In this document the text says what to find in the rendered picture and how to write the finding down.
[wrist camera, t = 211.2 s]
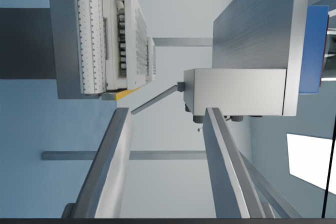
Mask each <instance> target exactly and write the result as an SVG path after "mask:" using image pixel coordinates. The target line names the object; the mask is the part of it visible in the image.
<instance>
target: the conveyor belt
mask: <svg viewBox="0 0 336 224"><path fill-rule="evenodd" d="M74 7H75V21H76V35H77V50H78V64H79V78H80V93H81V94H97V93H104V92H107V91H110V90H107V89H106V60H107V41H106V20H105V19H104V18H103V0H74Z"/></svg>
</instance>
